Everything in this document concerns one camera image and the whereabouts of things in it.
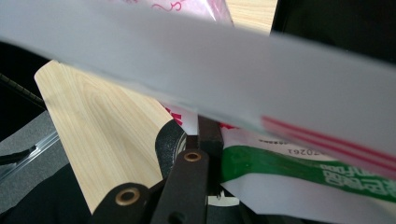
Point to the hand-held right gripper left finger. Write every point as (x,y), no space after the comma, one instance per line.
(169,146)

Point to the aluminium floor rail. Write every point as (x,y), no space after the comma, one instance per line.
(34,152)

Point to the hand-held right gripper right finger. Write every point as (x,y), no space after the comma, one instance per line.
(213,140)

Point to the pink and white plastic bag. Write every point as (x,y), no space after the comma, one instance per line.
(218,62)

